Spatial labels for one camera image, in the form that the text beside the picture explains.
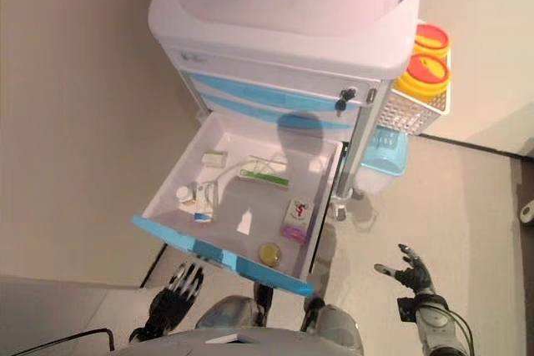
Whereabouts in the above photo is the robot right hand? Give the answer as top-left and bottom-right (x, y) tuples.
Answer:
(374, 243), (436, 299)

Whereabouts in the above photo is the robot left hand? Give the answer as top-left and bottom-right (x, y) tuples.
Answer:
(145, 261), (206, 333)

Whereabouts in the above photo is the blue-fronted cart drawer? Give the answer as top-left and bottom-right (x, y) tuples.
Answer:
(132, 112), (344, 298)
(198, 93), (360, 123)
(183, 70), (363, 112)
(208, 109), (355, 134)

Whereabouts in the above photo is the white blue medicine box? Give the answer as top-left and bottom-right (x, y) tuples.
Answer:
(192, 183), (221, 223)

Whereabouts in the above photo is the silver robot left leg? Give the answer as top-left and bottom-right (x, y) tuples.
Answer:
(194, 293), (268, 332)

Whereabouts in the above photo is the silver robot leg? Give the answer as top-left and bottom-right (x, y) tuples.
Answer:
(194, 293), (268, 332)
(310, 304), (364, 356)

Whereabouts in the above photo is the grey robot torso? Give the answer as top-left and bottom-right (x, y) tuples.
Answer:
(110, 326), (364, 356)

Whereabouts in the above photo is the silver robot right leg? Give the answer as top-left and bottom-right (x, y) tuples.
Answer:
(310, 304), (364, 356)

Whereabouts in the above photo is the black robot left foot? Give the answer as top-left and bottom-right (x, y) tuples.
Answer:
(253, 283), (275, 328)

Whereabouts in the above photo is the black robot foot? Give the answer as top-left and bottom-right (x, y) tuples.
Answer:
(253, 283), (275, 328)
(300, 296), (325, 332)

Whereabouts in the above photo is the cart caster wheel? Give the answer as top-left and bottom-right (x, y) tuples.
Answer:
(331, 201), (350, 222)

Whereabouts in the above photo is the black robot right foot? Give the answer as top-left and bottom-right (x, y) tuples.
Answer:
(300, 296), (325, 332)

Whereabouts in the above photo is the white pill bottle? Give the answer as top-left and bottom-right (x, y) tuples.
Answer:
(175, 186), (196, 208)

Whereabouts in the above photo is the yellow round jar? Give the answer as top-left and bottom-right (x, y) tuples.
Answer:
(257, 242), (285, 268)

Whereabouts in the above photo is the translucent bin blue lid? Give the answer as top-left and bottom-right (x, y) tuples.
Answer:
(354, 124), (408, 197)

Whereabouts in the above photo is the white pink box red figure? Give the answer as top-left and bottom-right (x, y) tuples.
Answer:
(279, 198), (315, 245)

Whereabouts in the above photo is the white curved tubing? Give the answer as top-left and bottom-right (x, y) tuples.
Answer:
(214, 154), (289, 184)

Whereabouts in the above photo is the small white green box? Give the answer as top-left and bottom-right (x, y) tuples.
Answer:
(201, 149), (229, 168)

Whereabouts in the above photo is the long green white box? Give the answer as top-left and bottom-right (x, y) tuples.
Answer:
(236, 165), (290, 191)

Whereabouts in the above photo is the white perforated basket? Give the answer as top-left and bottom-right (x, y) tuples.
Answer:
(377, 45), (454, 136)

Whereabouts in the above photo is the black key bunch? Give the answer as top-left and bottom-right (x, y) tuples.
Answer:
(335, 87), (358, 118)

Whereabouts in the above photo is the yellow sharps container red lid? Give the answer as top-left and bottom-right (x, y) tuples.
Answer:
(412, 22), (451, 59)
(394, 53), (454, 97)

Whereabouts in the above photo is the white medical cart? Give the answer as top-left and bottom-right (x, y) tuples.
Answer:
(148, 0), (425, 207)

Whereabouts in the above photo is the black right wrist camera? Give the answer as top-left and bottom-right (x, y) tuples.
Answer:
(395, 296), (418, 323)

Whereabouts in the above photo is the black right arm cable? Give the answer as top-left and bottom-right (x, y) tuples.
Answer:
(441, 309), (476, 348)

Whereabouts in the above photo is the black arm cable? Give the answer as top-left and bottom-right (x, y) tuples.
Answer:
(8, 328), (116, 356)
(441, 309), (476, 348)

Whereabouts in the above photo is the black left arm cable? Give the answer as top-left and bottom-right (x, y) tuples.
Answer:
(8, 328), (116, 356)

